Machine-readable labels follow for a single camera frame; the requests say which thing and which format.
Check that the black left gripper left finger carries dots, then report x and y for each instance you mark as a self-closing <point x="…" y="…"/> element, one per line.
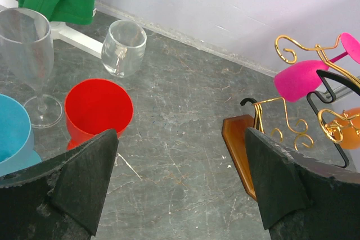
<point x="62" y="197"/>

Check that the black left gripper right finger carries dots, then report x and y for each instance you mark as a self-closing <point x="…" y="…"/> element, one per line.
<point x="300" y="197"/>

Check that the blue plastic wine glass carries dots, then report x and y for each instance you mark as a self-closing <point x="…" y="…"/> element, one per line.
<point x="17" y="137"/>

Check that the orange plastic wine glass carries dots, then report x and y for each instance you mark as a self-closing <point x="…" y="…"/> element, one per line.
<point x="351" y="138"/>

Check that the red plastic wine glass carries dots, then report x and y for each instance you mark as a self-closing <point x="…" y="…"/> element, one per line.
<point x="93" y="106"/>

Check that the pink plastic wine glass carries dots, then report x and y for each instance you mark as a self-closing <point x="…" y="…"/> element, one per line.
<point x="300" y="78"/>

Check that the clear wine glass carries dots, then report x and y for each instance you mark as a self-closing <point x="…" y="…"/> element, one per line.
<point x="27" y="47"/>

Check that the small clear glass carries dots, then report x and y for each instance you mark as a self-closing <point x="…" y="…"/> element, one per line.
<point x="123" y="48"/>

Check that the white clothes rack stand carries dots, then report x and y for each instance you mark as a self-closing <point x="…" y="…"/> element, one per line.
<point x="59" y="30"/>

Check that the gold wire wine glass rack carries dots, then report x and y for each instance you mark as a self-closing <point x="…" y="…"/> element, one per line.
<point x="233" y="130"/>

